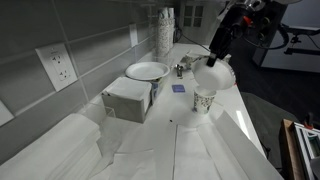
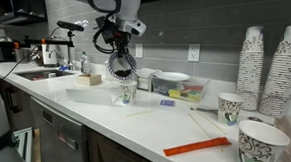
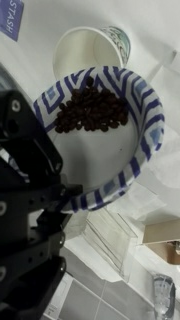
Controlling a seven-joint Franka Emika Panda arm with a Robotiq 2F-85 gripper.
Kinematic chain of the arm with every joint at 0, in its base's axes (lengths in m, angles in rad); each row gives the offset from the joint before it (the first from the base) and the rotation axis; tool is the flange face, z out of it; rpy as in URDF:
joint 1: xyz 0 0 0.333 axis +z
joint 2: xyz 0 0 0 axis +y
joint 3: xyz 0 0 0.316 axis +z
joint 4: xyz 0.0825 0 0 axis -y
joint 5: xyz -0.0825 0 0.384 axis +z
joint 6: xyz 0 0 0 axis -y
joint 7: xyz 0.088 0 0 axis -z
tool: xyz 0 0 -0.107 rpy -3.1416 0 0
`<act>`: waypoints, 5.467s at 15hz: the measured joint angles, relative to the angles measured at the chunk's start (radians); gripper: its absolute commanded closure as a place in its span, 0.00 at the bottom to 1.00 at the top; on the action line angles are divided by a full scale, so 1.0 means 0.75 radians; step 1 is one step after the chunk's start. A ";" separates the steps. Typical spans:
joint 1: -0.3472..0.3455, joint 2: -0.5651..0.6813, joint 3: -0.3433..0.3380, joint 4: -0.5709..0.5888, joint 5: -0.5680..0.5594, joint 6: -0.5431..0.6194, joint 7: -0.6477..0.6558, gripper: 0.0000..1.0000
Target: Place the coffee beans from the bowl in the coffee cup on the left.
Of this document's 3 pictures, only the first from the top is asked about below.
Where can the clear acrylic holder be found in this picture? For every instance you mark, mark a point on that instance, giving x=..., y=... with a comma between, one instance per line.
x=100, y=110

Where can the small patterned paper cup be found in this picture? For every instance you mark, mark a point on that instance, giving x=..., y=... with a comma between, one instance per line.
x=203, y=101

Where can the large white paper sheet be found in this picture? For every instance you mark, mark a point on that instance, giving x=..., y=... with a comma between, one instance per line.
x=240, y=150

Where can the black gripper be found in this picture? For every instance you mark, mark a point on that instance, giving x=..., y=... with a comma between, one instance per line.
x=226, y=30

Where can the white paper plate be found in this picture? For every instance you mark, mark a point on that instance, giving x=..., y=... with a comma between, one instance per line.
x=147, y=70

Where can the white folded paper towel stack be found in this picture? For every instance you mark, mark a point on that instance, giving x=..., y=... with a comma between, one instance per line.
x=50, y=150

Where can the white cardboard box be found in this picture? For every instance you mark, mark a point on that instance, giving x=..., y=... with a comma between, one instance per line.
x=128, y=98

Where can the white wall power outlet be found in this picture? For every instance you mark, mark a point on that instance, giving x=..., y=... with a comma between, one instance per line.
x=56, y=66

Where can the wooden board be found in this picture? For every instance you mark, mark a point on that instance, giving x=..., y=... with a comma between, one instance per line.
x=288, y=150

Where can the clear tea bag container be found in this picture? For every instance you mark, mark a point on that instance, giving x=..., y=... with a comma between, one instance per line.
x=156, y=90

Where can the black tripod stand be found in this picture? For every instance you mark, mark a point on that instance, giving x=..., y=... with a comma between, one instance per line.
x=300, y=41

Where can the tall paper cup stack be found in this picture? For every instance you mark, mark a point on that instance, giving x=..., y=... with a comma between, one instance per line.
x=172, y=26
x=162, y=33

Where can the white framed panel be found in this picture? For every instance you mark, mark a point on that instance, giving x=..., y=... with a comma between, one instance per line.
x=306, y=150

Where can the white paper napkin sheet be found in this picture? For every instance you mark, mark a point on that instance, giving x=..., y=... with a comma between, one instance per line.
x=193, y=153

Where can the blue tea bag packet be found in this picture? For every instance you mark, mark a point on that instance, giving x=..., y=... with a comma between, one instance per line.
x=178, y=88

